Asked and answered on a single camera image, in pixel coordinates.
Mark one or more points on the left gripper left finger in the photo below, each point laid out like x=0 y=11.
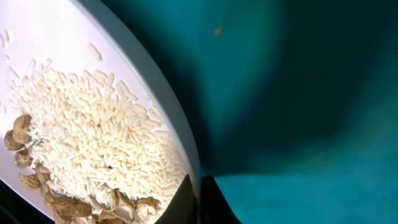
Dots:
x=183 y=206

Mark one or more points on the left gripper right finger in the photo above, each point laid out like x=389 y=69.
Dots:
x=214 y=208

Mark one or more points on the white plate with scraps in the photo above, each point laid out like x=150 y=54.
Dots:
x=73 y=36

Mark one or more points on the rice and peanut scraps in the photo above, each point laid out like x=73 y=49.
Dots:
x=91 y=149

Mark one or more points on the teal serving tray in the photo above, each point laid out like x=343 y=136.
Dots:
x=293 y=104

